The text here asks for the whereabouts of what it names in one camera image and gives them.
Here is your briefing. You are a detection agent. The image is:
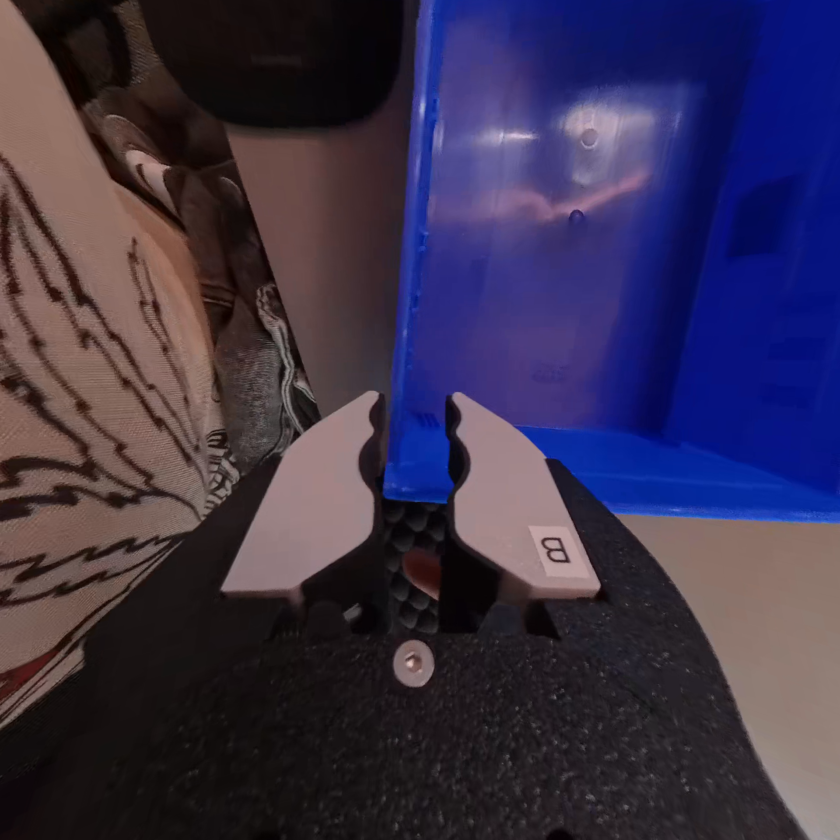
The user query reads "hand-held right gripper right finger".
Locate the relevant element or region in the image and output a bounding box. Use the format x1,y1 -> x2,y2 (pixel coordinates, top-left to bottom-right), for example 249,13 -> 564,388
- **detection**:
444,390 -> 603,605

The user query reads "blue plastic bin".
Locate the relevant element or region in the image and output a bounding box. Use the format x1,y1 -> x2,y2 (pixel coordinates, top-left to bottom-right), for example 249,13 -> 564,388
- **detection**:
385,0 -> 840,523

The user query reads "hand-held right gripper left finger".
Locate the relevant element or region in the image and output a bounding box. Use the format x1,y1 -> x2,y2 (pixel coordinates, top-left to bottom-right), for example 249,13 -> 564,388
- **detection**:
221,390 -> 387,605

